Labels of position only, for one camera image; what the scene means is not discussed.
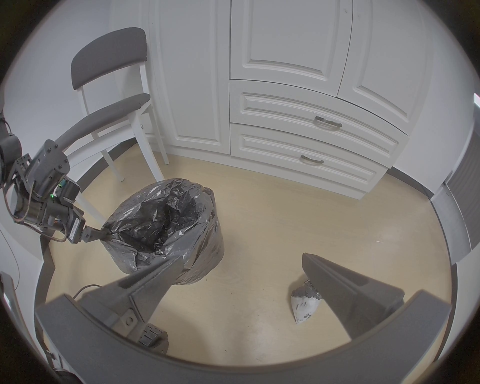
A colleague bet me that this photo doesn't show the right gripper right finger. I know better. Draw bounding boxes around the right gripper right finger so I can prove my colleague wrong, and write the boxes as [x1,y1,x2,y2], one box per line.
[302,253,406,342]

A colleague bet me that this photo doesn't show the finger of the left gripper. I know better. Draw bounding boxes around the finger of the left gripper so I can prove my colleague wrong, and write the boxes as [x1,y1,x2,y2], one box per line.
[82,227,113,242]

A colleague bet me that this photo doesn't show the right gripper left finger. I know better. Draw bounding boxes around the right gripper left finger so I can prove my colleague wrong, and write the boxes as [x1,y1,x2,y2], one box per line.
[79,259,185,335]

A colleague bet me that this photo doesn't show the white printed wrapper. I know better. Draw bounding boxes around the white printed wrapper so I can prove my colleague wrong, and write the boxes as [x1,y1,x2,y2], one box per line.
[289,279,323,325]

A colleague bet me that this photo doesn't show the black plastic bag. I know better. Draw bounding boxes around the black plastic bag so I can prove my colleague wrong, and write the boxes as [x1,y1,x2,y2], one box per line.
[99,179,226,286]

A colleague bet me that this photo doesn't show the white chair grey cushions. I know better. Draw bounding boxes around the white chair grey cushions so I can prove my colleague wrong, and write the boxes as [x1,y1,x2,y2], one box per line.
[54,27,170,183]

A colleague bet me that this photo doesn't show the white wardrobe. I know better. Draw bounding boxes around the white wardrobe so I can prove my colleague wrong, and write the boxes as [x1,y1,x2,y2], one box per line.
[109,0,437,200]

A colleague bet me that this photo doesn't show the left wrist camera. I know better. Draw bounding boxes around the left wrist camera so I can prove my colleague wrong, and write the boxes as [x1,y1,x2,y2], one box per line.
[56,179,81,208]

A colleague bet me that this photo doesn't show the black cable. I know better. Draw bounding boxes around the black cable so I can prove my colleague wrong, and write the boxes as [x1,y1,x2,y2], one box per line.
[73,284,103,301]

